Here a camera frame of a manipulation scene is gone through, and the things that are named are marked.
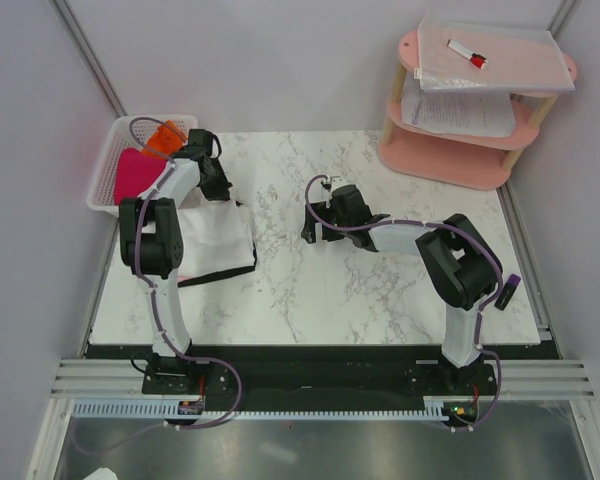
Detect white slotted cable duct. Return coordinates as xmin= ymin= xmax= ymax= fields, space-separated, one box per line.
xmin=72 ymin=399 xmax=468 ymax=421

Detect orange t shirt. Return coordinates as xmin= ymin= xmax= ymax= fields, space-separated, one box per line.
xmin=141 ymin=120 xmax=186 ymax=160

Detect purple black marker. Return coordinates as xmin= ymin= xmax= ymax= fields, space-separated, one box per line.
xmin=494 ymin=274 xmax=521 ymax=311

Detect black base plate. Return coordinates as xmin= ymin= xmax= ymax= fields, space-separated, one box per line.
xmin=86 ymin=342 xmax=573 ymax=412

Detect red white marker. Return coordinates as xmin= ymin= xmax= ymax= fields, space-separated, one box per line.
xmin=447 ymin=39 xmax=488 ymax=70

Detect white plastic basket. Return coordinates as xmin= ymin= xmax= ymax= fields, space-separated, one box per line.
xmin=86 ymin=114 xmax=198 ymax=218

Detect black t shirt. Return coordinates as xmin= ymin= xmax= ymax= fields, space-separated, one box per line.
xmin=176 ymin=199 xmax=259 ymax=290

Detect white t shirt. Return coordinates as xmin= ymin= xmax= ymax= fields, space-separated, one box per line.
xmin=177 ymin=194 xmax=256 ymax=279

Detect white crumpled paper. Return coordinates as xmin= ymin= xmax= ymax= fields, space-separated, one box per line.
xmin=83 ymin=467 xmax=118 ymax=480

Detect aluminium rail frame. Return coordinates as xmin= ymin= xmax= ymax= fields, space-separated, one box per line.
xmin=28 ymin=359 xmax=600 ymax=479

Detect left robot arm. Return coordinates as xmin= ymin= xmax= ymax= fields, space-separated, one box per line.
xmin=118 ymin=129 xmax=232 ymax=393

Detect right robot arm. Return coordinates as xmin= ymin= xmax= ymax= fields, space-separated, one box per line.
xmin=301 ymin=174 xmax=504 ymax=394

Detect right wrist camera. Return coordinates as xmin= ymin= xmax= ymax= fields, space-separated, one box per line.
xmin=321 ymin=176 xmax=349 ymax=191

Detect translucent document folder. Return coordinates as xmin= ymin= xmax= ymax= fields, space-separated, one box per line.
xmin=416 ymin=14 xmax=575 ymax=94

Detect pink three tier shelf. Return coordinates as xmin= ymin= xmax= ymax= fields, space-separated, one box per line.
xmin=379 ymin=28 xmax=577 ymax=190

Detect magenta folded t shirt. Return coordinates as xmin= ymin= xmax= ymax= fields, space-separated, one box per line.
xmin=113 ymin=148 xmax=166 ymax=205

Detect printed paper sheets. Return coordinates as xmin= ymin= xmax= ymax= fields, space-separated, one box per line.
xmin=400 ymin=90 xmax=516 ymax=138

